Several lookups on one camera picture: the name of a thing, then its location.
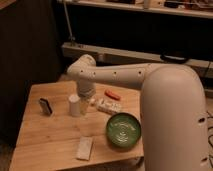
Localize white ceramic cup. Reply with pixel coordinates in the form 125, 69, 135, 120
68, 94, 81, 117

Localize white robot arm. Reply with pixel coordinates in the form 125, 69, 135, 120
67, 55, 210, 171

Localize black eraser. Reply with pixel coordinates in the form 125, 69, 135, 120
39, 98, 52, 115

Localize green ceramic bowl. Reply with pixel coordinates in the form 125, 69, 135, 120
106, 113, 141, 148

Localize orange carrot toy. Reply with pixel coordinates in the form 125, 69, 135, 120
104, 90, 121, 101

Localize white patterned box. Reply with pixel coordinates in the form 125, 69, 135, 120
96, 99, 122, 115

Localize long grey case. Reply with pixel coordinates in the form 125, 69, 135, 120
61, 42, 213, 79

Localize white sponge block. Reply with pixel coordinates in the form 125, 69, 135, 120
76, 137, 93, 160

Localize wooden table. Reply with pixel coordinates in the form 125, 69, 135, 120
9, 81, 143, 171

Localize metal stand pole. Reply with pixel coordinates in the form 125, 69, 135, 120
62, 0, 76, 46

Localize wooden shelf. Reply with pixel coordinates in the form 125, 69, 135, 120
57, 0, 213, 19

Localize black case handle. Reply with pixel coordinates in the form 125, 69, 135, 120
160, 54, 189, 64

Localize black floor cables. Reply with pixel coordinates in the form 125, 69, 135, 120
204, 109, 213, 158

